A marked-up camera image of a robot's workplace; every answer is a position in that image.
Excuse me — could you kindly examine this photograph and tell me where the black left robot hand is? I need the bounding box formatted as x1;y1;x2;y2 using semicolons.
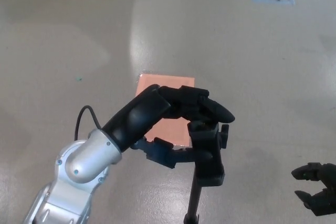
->
101;84;236;169

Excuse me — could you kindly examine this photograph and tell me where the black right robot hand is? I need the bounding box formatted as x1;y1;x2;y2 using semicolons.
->
291;163;336;217

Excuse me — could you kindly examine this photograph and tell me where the black phone stand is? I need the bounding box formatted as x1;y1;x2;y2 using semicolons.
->
183;119;230;224

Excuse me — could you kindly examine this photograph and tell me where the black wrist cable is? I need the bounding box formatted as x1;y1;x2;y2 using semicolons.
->
74;105;103;141

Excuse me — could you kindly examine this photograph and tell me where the pink rectangular floor sheet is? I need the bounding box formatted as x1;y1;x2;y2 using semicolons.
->
135;73;195;147

